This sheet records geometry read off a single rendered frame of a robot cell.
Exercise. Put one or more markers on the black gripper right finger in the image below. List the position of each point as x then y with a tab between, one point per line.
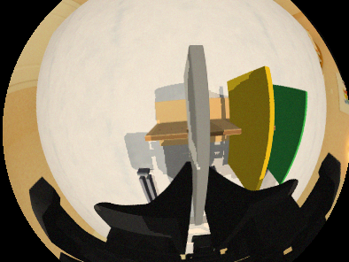
229	206

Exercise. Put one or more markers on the olive slotted board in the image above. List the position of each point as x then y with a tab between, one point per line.
251	107

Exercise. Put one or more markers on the green notched board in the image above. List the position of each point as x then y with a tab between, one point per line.
290	118

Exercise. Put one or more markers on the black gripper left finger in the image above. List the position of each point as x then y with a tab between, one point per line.
168	215

